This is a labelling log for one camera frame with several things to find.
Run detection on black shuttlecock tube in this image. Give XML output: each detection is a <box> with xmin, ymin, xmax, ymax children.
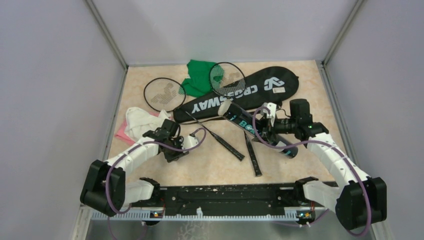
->
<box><xmin>217</xmin><ymin>99</ymin><xmax>292</xmax><ymax>147</ymax></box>

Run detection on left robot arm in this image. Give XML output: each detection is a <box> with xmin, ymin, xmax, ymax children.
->
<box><xmin>80</xmin><ymin>119</ymin><xmax>199</xmax><ymax>217</ymax></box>

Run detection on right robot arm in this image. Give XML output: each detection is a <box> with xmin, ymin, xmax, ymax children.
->
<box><xmin>252</xmin><ymin>98</ymin><xmax>387</xmax><ymax>237</ymax></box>

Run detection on left badminton racket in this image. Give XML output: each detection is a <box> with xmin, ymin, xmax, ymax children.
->
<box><xmin>143</xmin><ymin>77</ymin><xmax>245</xmax><ymax>161</ymax></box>

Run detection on badminton racket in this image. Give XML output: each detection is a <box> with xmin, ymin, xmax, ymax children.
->
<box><xmin>143</xmin><ymin>77</ymin><xmax>245</xmax><ymax>161</ymax></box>
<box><xmin>208</xmin><ymin>62</ymin><xmax>262</xmax><ymax>177</ymax></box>

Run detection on right badminton racket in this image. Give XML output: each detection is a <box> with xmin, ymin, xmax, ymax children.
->
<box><xmin>208</xmin><ymin>62</ymin><xmax>262</xmax><ymax>177</ymax></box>

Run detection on black racket bag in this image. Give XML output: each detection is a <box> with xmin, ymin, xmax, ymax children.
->
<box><xmin>173</xmin><ymin>66</ymin><xmax>300</xmax><ymax>123</ymax></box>

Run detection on white towel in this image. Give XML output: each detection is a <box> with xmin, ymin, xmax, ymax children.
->
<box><xmin>124</xmin><ymin>107</ymin><xmax>172</xmax><ymax>142</ymax></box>

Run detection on pink cloth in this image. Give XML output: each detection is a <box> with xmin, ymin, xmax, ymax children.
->
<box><xmin>114</xmin><ymin>110</ymin><xmax>160</xmax><ymax>147</ymax></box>

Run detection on green cloth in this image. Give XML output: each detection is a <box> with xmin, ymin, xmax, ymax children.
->
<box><xmin>181</xmin><ymin>59</ymin><xmax>216</xmax><ymax>98</ymax></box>

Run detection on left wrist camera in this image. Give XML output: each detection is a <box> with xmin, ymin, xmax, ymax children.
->
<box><xmin>181</xmin><ymin>135</ymin><xmax>199</xmax><ymax>150</ymax></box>

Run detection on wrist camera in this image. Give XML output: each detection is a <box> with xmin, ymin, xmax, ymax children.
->
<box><xmin>260</xmin><ymin>102</ymin><xmax>278</xmax><ymax>126</ymax></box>
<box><xmin>181</xmin><ymin>135</ymin><xmax>199</xmax><ymax>150</ymax></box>

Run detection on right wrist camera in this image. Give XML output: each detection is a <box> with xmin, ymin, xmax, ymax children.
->
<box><xmin>260</xmin><ymin>102</ymin><xmax>278</xmax><ymax>126</ymax></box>

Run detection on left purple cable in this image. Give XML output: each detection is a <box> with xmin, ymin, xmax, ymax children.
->
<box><xmin>105</xmin><ymin>127</ymin><xmax>208</xmax><ymax>240</ymax></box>

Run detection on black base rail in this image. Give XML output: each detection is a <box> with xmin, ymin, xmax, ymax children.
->
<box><xmin>131</xmin><ymin>183</ymin><xmax>328</xmax><ymax>225</ymax></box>

